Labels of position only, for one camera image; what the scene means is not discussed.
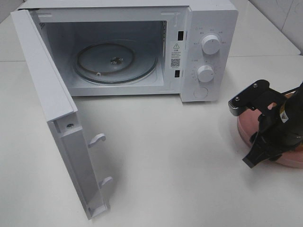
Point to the glass microwave turntable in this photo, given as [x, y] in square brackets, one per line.
[116, 61]

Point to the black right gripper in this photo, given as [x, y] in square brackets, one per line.
[281, 132]

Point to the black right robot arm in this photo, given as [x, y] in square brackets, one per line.
[293, 104]

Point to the white microwave door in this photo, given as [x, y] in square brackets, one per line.
[61, 114]

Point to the white microwave oven body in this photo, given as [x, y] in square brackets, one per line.
[174, 28]

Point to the white microwave knob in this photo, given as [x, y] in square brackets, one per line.
[205, 73]
[211, 44]

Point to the pink plate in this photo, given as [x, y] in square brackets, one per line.
[247, 123]

